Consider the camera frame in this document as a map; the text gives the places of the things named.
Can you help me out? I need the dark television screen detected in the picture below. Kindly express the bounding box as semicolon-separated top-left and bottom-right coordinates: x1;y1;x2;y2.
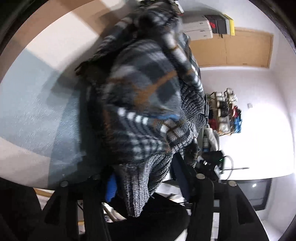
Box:
236;178;272;211

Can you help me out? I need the black white plaid garment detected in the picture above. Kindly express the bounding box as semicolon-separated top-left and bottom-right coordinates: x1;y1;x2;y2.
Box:
75;1;208;217

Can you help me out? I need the shoe rack with shoes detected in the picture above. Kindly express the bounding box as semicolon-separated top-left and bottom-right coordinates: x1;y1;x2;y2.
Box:
207;88;242;136

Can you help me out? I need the yellow black box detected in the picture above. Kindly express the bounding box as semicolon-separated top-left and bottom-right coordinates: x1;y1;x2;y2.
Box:
204;14;235;36

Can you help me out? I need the checked bed sheet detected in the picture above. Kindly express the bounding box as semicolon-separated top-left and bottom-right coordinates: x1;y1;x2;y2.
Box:
1;1;137;189

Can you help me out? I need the brown wooden door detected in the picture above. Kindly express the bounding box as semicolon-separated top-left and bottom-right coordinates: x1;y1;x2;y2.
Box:
190;28;273;68

